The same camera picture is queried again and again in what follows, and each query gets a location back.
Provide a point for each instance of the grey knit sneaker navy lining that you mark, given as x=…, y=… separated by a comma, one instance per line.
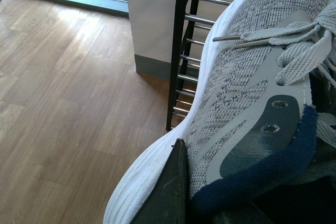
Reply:
x=260, y=135

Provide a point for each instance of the black metal shoe rack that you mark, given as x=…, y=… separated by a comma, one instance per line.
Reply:
x=191, y=26

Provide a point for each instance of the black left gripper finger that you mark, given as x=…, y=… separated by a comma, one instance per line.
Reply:
x=167, y=201

